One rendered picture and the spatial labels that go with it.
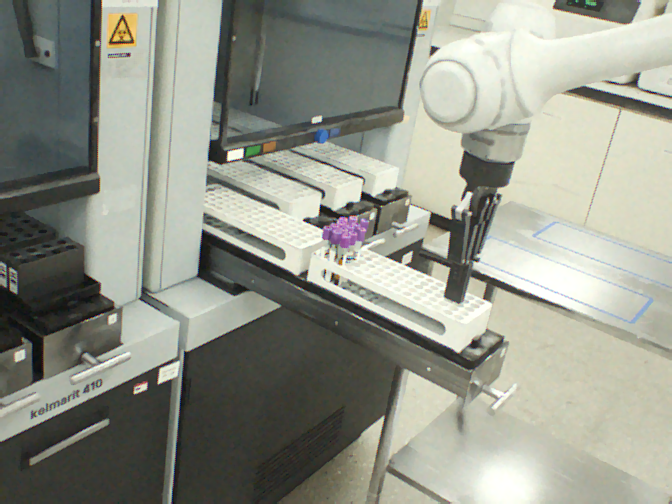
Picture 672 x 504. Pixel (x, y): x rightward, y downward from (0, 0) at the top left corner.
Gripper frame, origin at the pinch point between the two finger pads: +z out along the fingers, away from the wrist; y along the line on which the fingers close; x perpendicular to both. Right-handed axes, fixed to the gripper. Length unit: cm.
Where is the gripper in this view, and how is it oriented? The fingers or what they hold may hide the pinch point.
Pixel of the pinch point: (458, 279)
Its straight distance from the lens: 119.5
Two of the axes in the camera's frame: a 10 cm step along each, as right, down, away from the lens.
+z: -1.5, 9.0, 4.1
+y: -5.8, 2.5, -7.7
